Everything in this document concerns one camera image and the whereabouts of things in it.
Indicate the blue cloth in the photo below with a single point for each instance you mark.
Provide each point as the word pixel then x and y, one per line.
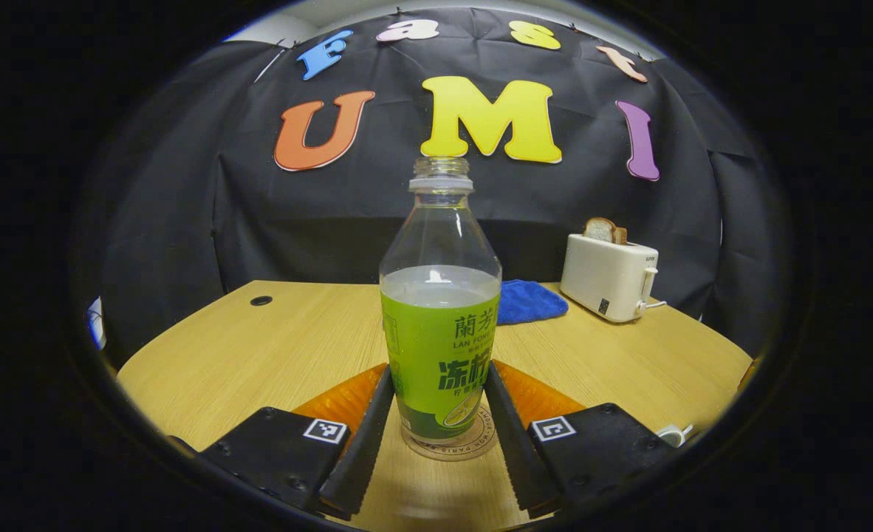
pixel 529 301

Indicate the white toaster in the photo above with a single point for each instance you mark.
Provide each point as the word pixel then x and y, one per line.
pixel 606 277

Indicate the bread slice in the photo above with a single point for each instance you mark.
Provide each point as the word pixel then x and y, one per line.
pixel 600 230

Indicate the black backdrop cloth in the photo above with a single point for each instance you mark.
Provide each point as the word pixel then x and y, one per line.
pixel 296 222

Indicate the green label water bottle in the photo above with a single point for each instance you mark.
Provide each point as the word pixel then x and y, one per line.
pixel 436 347

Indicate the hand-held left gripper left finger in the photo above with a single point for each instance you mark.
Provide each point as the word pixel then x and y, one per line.
pixel 366 451

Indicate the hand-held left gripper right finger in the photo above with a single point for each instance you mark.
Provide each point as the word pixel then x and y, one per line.
pixel 514 451

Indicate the round wooden coaster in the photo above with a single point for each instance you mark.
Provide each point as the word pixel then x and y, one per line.
pixel 447 452

